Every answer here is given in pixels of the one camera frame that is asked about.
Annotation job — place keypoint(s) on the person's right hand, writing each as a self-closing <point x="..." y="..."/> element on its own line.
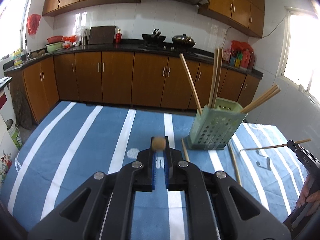
<point x="306" y="197"/>

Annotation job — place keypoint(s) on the red basin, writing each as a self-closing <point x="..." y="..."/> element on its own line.
<point x="54" y="39"/>

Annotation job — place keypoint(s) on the dark cutting board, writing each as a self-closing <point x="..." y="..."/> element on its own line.
<point x="102" y="35"/>

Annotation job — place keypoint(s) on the white paint bucket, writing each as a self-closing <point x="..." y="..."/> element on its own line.
<point x="14" y="133"/>

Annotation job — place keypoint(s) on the wooden chopstick left group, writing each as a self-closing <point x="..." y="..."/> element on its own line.
<point x="214" y="74"/>
<point x="191" y="83"/>
<point x="218" y="63"/>

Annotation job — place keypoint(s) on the red plastic bag hanging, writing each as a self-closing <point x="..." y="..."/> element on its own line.
<point x="33" y="22"/>

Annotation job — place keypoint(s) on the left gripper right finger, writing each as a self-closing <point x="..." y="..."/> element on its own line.
<point x="217" y="207"/>

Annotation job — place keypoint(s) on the green perforated utensil holder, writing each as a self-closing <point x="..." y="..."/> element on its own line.
<point x="214" y="127"/>

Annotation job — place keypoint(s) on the black kitchen countertop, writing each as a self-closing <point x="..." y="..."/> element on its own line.
<point x="126" y="45"/>

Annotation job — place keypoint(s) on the black wok with lid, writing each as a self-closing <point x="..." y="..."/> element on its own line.
<point x="183" y="41"/>

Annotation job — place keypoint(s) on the red bottle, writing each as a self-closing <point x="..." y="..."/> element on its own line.
<point x="118" y="36"/>

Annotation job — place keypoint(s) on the black wok with handle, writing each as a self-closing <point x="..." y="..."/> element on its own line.
<point x="155" y="38"/>

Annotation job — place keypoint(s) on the red bag on condiments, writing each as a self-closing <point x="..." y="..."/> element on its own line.
<point x="241" y="46"/>

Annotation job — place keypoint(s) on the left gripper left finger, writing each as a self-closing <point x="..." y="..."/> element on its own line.
<point x="101" y="207"/>

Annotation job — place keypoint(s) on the green basin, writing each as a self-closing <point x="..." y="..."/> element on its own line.
<point x="54" y="46"/>

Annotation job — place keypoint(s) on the yellow detergent bottle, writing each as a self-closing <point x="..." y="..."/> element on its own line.
<point x="17" y="57"/>

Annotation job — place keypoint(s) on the brown lower kitchen cabinets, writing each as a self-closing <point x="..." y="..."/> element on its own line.
<point x="109" y="77"/>

